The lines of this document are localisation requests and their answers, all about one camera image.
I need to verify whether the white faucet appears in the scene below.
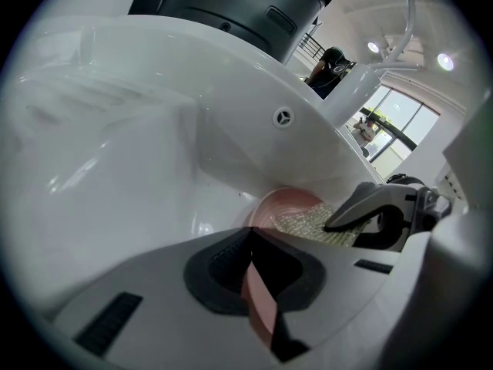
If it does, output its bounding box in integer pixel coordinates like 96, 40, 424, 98
322, 0, 419, 130

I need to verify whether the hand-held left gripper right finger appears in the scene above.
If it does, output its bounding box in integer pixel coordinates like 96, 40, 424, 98
249, 226, 404, 364

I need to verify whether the black appliance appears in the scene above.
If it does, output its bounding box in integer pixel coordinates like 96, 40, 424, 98
127, 0, 340, 66

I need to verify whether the white sink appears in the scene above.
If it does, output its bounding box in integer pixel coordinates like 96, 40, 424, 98
0, 13, 388, 325

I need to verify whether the pink plate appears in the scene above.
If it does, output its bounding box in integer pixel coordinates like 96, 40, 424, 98
240, 186, 329, 349

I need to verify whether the large window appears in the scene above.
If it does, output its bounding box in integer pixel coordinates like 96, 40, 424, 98
360, 84, 441, 177

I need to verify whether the silver mesh scrubber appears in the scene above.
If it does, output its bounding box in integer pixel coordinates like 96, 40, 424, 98
270, 201, 370, 248

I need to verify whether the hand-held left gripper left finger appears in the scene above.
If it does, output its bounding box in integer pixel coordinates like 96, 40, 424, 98
40, 226, 279, 366

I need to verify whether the black railing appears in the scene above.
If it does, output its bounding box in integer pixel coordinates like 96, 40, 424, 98
297, 32, 325, 60

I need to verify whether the white round sink overflow cover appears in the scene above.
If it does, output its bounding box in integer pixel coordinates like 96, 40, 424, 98
272, 106, 296, 130

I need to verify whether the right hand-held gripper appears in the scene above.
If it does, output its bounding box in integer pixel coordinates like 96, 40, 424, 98
324, 181, 454, 252

